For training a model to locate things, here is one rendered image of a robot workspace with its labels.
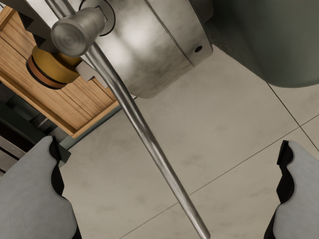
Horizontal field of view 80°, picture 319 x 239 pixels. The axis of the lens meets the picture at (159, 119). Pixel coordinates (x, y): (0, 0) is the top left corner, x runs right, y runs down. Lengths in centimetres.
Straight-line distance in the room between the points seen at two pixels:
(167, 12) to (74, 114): 55
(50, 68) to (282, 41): 33
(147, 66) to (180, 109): 142
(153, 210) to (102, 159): 99
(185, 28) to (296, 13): 10
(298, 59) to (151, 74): 16
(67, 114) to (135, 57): 51
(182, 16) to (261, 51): 10
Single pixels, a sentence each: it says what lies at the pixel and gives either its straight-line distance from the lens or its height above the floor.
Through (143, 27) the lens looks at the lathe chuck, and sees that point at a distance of 22.
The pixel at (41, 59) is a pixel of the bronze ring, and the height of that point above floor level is 112.
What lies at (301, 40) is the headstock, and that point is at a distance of 24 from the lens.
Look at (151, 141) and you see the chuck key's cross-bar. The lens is 17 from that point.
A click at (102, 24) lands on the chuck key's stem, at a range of 18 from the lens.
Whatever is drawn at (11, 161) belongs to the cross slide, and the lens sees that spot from 81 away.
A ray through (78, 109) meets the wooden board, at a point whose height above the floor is 89.
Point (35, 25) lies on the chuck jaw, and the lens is 33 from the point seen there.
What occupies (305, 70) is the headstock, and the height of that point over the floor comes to 125.
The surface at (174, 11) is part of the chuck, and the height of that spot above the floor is 123.
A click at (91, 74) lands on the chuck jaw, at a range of 37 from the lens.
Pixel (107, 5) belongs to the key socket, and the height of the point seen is 124.
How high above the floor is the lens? 144
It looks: 59 degrees down
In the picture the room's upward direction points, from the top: 178 degrees clockwise
